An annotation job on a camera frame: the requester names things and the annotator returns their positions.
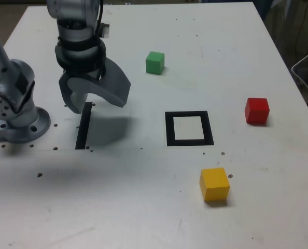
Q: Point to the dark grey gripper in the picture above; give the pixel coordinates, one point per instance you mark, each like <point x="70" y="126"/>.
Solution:
<point x="91" y="75"/>

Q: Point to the green cube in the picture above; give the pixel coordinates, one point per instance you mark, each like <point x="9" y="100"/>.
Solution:
<point x="154" y="63"/>

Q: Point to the yellow cube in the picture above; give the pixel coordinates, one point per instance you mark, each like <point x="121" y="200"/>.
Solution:
<point x="213" y="185"/>

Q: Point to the red cube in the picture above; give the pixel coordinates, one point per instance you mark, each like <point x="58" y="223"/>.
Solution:
<point x="256" y="111"/>

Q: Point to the black tape square outline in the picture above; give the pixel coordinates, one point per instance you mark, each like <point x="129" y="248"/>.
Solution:
<point x="169" y="129"/>

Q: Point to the black tape strip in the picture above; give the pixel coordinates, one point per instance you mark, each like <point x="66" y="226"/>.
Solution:
<point x="82" y="129"/>

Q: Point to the white bin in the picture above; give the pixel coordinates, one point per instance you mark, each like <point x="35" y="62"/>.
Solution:
<point x="303" y="81"/>

